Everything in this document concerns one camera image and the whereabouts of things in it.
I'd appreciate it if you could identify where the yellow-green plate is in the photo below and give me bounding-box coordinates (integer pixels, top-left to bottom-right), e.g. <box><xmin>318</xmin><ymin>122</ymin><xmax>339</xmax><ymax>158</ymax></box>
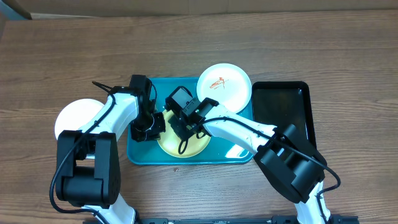
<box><xmin>157</xmin><ymin>110</ymin><xmax>211</xmax><ymax>158</ymax></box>

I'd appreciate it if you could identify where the white plate with sauce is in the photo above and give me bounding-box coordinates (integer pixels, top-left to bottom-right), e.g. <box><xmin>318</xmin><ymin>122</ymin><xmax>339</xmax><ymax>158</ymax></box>
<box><xmin>197</xmin><ymin>63</ymin><xmax>252</xmax><ymax>113</ymax></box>

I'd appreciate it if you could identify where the white plate front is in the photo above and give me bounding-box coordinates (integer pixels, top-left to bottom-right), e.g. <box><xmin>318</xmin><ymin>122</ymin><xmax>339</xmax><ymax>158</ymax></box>
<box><xmin>54</xmin><ymin>98</ymin><xmax>104</xmax><ymax>139</ymax></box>

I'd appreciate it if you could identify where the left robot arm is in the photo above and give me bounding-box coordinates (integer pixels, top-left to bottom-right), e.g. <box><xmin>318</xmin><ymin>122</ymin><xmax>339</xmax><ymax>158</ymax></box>
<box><xmin>49</xmin><ymin>86</ymin><xmax>165</xmax><ymax>223</ymax></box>

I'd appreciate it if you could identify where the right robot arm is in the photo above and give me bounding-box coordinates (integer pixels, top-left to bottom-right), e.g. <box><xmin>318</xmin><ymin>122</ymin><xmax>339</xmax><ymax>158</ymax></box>
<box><xmin>165</xmin><ymin>98</ymin><xmax>330</xmax><ymax>223</ymax></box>

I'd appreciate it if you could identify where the teal plastic tray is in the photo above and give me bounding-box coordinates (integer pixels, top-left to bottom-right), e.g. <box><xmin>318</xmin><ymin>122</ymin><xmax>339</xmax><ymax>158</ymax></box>
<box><xmin>127</xmin><ymin>77</ymin><xmax>253</xmax><ymax>165</ymax></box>

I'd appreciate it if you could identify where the black rectangular tray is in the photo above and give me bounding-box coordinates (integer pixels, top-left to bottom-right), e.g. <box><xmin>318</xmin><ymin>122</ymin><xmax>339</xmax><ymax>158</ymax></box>
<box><xmin>251</xmin><ymin>81</ymin><xmax>317</xmax><ymax>146</ymax></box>

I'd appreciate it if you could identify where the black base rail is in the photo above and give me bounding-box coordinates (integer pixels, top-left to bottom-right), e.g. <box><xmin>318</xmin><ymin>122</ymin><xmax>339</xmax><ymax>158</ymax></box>
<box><xmin>133</xmin><ymin>214</ymin><xmax>360</xmax><ymax>224</ymax></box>

